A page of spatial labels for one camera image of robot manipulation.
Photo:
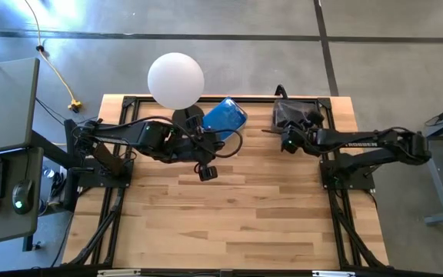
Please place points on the blue jewel case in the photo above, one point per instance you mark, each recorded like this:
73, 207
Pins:
227, 113

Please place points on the black upright stand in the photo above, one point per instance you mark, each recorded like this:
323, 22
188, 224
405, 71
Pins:
69, 154

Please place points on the white globe table lamp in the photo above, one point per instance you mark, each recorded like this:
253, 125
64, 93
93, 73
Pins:
176, 81

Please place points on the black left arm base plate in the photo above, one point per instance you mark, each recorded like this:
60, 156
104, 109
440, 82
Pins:
90, 181

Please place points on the grey desk shelf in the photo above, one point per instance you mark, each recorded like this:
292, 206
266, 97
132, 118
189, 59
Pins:
6, 104

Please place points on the silver can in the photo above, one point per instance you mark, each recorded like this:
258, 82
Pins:
47, 172

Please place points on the grey translucent plastic bin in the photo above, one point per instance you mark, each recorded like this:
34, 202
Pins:
279, 103

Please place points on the silver metal bracket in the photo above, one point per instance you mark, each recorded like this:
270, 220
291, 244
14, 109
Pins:
117, 273
333, 273

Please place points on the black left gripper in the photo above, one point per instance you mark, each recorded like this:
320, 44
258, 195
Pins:
202, 148

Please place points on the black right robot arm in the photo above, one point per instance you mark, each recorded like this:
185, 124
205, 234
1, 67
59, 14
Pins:
360, 144

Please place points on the black aluminium table frame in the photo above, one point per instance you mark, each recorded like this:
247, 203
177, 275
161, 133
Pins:
225, 99

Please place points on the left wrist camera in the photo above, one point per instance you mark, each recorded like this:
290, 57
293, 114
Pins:
208, 173

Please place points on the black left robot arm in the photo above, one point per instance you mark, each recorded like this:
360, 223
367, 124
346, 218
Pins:
129, 132

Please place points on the grey desk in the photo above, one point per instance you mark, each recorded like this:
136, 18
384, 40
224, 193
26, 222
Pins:
14, 231

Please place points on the black computer mouse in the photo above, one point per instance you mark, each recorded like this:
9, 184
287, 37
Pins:
22, 196

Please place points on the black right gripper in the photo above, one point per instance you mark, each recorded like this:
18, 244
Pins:
302, 121

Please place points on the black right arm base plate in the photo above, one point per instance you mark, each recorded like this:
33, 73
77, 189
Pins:
356, 181

